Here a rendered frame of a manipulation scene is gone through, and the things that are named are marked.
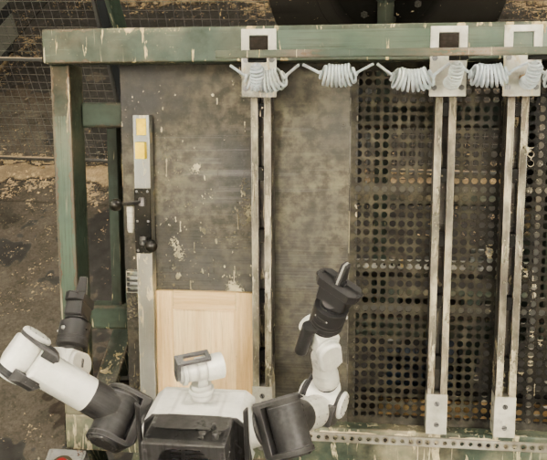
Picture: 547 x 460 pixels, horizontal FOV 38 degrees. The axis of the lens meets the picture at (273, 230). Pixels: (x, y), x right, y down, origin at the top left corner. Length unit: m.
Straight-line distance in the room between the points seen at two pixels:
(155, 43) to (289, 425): 1.14
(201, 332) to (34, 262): 2.30
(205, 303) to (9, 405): 1.74
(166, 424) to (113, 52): 1.08
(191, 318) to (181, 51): 0.81
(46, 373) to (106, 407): 0.18
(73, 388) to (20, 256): 2.77
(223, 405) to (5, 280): 2.77
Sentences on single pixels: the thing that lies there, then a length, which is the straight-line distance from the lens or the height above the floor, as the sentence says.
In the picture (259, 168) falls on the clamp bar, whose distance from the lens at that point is 2.31.
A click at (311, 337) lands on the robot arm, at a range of 2.01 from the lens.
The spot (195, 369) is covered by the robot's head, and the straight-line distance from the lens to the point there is 1.98.
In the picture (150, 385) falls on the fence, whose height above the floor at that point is 0.99.
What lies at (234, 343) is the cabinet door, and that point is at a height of 1.09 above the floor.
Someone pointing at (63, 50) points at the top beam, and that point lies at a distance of 2.43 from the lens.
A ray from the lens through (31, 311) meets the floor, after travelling 4.37.
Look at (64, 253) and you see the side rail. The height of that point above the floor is 1.35.
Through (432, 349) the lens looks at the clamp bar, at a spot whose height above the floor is 1.14.
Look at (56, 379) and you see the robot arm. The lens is 2.00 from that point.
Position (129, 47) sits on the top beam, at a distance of 2.36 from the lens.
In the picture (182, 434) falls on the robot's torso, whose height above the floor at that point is 1.40.
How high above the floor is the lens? 2.95
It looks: 41 degrees down
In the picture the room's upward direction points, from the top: 5 degrees counter-clockwise
